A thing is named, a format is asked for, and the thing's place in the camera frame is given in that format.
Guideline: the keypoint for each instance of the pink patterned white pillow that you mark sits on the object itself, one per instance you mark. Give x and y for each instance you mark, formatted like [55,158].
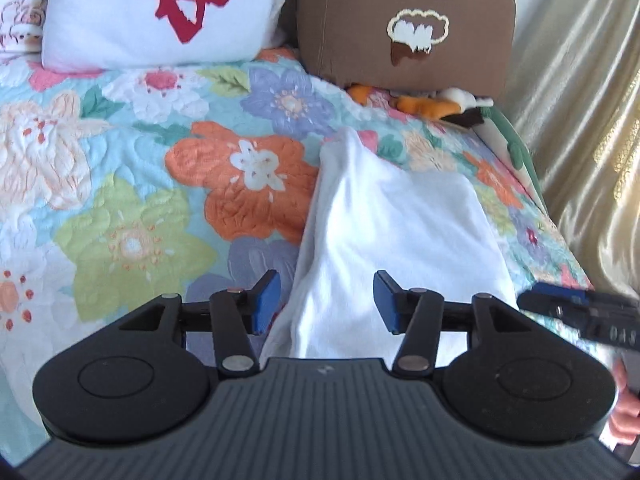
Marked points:
[22,25]

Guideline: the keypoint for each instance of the floral quilted bedspread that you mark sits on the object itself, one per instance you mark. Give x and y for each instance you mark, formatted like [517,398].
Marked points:
[117,186]

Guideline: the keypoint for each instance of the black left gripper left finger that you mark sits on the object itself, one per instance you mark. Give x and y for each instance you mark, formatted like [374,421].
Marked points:
[235,315]

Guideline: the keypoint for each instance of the white fleece garment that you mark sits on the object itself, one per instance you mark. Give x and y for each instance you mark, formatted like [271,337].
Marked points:
[425,229]

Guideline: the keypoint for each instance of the white pillow red symbol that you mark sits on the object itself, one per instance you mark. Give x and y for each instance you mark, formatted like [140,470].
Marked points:
[85,35]

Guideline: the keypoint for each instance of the brown cushion sheep patch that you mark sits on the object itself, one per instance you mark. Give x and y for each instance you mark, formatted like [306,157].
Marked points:
[408,45]

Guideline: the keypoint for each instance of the orange white plush toy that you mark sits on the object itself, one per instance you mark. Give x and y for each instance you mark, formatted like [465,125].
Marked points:
[452,105]

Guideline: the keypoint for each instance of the person's right hand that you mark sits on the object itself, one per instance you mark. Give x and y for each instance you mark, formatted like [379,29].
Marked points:
[624,420]

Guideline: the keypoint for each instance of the green patterned blanket edge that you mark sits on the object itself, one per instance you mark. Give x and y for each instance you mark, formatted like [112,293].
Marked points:
[502,139]

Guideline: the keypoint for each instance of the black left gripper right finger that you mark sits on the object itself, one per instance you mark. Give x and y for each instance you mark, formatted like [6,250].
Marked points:
[415,313]

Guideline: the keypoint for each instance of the gold satin curtain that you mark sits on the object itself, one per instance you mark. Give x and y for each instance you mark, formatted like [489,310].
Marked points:
[573,96]

